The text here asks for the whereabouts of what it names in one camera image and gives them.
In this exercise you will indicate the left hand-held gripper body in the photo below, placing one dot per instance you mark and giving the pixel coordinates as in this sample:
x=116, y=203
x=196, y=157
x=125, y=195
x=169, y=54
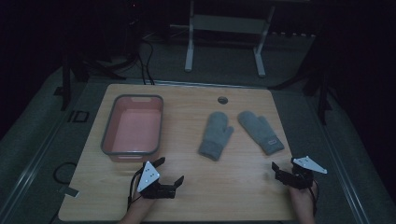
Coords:
x=148, y=177

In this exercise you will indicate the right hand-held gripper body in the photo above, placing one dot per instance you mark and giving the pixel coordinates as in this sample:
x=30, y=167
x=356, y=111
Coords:
x=300, y=175

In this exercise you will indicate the person's right hand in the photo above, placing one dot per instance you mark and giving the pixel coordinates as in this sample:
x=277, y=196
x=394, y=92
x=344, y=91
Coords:
x=301, y=199

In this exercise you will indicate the person's left hand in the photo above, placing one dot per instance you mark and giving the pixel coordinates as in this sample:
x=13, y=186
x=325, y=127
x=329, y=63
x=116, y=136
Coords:
x=141, y=201

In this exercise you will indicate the grey mitten with label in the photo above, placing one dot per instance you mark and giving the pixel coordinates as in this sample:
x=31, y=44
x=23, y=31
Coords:
x=260, y=130

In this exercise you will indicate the pink bin with grey rim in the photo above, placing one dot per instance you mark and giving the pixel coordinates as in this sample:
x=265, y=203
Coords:
x=135, y=129

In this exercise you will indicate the plain grey mitten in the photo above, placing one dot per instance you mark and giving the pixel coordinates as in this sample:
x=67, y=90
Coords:
x=215, y=133

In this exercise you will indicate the black tripod stand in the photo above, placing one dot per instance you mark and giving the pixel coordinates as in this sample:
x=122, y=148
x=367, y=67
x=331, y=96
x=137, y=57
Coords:
x=322, y=93
x=66, y=81

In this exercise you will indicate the grey tape strip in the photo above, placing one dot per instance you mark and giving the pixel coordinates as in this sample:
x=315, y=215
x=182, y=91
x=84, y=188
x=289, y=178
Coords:
x=69, y=191

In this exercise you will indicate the white metal stand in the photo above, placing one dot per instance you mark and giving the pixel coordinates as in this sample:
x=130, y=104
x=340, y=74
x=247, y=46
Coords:
x=229, y=24

